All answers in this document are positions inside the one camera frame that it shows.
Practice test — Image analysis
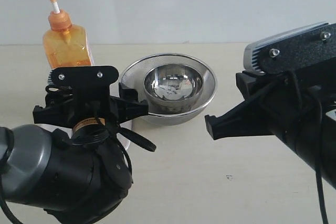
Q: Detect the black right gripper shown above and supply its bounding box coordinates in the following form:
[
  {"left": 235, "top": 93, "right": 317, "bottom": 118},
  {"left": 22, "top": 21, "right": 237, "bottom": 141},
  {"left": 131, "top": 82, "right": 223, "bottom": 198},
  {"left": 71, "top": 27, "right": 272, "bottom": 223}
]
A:
[{"left": 205, "top": 58, "right": 335, "bottom": 140}]

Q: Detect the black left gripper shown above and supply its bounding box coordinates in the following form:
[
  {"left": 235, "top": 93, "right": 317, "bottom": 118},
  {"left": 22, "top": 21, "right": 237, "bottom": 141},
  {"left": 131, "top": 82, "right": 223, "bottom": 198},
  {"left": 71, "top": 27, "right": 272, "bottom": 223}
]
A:
[{"left": 33, "top": 82, "right": 149, "bottom": 129}]

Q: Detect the orange pump soap bottle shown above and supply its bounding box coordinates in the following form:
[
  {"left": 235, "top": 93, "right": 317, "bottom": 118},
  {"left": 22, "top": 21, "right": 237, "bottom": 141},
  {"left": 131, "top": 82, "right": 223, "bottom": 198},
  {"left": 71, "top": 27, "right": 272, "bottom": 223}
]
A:
[{"left": 43, "top": 0, "right": 93, "bottom": 69}]

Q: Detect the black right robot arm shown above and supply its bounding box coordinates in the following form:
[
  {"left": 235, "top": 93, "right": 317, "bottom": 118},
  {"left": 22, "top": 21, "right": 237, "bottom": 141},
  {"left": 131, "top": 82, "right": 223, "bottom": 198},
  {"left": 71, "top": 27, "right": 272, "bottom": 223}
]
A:
[{"left": 205, "top": 59, "right": 335, "bottom": 186}]

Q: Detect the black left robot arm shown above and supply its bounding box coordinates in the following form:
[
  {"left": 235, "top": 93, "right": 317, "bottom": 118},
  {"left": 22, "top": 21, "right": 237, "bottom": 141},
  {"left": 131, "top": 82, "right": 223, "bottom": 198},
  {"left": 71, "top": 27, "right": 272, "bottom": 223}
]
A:
[{"left": 1, "top": 84, "right": 156, "bottom": 223}]

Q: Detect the steel mesh colander bowl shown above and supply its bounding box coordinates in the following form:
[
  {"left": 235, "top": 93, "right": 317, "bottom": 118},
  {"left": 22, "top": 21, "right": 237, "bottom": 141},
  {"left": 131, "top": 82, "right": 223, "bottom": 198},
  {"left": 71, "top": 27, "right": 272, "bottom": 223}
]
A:
[{"left": 119, "top": 53, "right": 217, "bottom": 126}]

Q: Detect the small stainless steel bowl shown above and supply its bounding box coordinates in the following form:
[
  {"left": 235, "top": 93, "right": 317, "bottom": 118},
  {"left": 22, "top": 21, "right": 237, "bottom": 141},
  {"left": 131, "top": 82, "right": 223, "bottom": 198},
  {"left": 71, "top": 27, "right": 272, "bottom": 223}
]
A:
[{"left": 143, "top": 63, "right": 203, "bottom": 108}]

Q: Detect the white rectangular plastic tray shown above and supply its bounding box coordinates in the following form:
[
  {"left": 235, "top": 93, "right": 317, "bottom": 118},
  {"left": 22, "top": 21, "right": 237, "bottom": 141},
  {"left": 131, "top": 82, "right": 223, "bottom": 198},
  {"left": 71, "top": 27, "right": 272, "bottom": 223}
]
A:
[{"left": 34, "top": 82, "right": 133, "bottom": 151}]

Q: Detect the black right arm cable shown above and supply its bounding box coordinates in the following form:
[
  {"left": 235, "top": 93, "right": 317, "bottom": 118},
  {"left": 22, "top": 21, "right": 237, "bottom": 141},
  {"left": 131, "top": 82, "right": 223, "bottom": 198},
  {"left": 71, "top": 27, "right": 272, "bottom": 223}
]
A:
[{"left": 285, "top": 70, "right": 330, "bottom": 224}]

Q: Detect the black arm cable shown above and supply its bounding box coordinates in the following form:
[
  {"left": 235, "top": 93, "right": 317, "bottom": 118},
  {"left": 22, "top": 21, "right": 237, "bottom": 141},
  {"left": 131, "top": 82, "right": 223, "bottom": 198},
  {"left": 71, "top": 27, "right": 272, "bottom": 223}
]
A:
[
  {"left": 0, "top": 100, "right": 158, "bottom": 224},
  {"left": 285, "top": 70, "right": 330, "bottom": 224}
]

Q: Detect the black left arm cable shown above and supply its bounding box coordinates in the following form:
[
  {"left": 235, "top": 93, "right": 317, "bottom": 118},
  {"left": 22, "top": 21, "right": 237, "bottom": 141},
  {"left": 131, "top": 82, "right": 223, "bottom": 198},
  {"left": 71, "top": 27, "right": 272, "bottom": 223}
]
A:
[{"left": 0, "top": 100, "right": 158, "bottom": 224}]

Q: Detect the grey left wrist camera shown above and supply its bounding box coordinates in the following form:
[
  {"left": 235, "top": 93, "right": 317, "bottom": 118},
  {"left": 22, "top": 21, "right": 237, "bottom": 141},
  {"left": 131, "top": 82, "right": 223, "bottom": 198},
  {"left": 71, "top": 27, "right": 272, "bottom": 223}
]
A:
[{"left": 48, "top": 66, "right": 119, "bottom": 89}]

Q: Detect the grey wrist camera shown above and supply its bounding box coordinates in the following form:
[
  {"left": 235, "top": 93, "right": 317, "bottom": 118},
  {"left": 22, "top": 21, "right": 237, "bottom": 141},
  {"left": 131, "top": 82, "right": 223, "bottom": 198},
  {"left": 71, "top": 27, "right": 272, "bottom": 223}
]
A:
[
  {"left": 243, "top": 22, "right": 335, "bottom": 74},
  {"left": 48, "top": 66, "right": 119, "bottom": 89}
]

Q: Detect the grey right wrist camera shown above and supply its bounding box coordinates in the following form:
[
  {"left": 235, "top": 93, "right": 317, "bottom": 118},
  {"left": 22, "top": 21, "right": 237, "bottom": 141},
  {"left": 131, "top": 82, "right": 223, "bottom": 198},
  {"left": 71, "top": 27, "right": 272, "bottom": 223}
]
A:
[{"left": 243, "top": 22, "right": 335, "bottom": 74}]

